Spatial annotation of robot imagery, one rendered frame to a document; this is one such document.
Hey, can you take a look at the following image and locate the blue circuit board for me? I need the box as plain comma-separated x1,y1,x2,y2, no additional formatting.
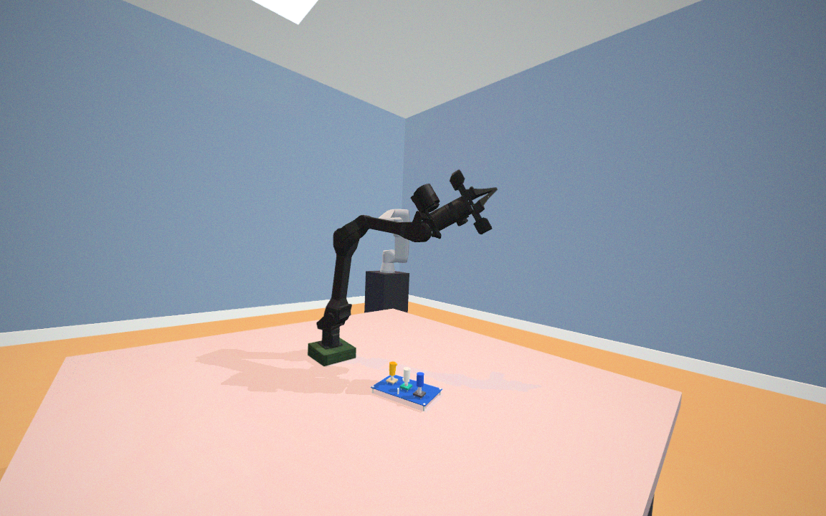
370,362,443,411

